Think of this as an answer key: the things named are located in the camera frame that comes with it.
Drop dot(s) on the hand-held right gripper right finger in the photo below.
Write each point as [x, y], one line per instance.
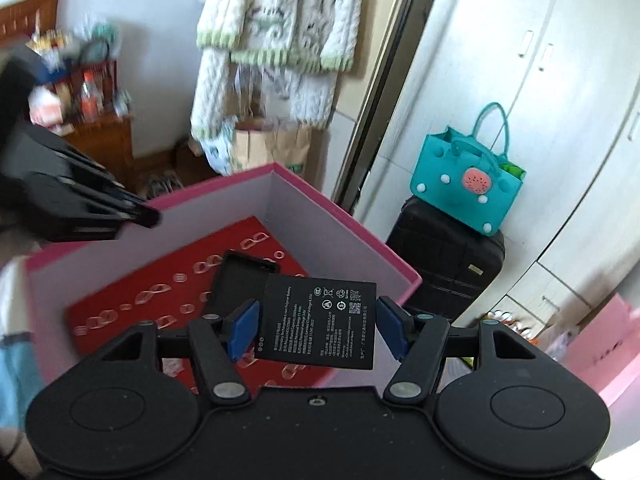
[392, 329]

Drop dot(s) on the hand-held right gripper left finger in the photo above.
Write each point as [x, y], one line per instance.
[244, 329]

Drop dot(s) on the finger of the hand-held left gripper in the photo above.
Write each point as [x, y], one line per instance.
[95, 170]
[135, 216]

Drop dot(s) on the black battery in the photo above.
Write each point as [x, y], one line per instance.
[315, 325]

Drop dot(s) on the pink cardboard box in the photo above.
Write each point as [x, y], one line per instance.
[300, 210]

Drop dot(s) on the wooden nightstand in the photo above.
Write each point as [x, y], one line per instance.
[105, 145]

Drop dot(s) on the grey sneaker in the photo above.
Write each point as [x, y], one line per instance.
[149, 187]

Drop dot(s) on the pair of grey sandals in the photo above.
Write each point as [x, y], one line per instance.
[171, 182]

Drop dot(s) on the black charger cradle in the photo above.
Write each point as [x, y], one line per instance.
[240, 280]

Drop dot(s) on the red printed card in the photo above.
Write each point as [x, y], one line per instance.
[165, 260]

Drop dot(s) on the orange drink bottle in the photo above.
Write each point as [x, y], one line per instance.
[90, 100]

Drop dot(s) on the black suitcase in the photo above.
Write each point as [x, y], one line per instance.
[440, 265]

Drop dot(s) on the dark wicker basket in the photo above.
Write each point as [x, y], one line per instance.
[107, 85]

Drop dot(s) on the white green plastic bag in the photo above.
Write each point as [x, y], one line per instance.
[220, 147]

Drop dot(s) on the flower bouquet blue wrap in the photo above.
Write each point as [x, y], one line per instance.
[50, 60]

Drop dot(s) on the pack of small bottles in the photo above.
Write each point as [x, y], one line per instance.
[515, 327]

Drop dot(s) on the teal tote bag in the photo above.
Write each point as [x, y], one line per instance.
[450, 195]

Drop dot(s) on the wooden headboard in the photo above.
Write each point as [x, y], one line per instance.
[25, 17]

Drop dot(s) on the brown paper bag green label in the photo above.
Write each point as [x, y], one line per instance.
[280, 152]

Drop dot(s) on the light blue cloth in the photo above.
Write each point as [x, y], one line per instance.
[20, 375]

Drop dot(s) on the white fleece pants green trim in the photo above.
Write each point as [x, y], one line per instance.
[300, 95]

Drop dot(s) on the pink paper bag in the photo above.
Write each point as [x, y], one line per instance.
[605, 355]

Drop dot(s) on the white wardrobe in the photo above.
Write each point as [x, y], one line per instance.
[525, 135]

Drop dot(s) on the white fleece jacket green trim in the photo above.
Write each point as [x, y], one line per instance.
[280, 5]

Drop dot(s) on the dark door frame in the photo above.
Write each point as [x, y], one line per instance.
[380, 75]

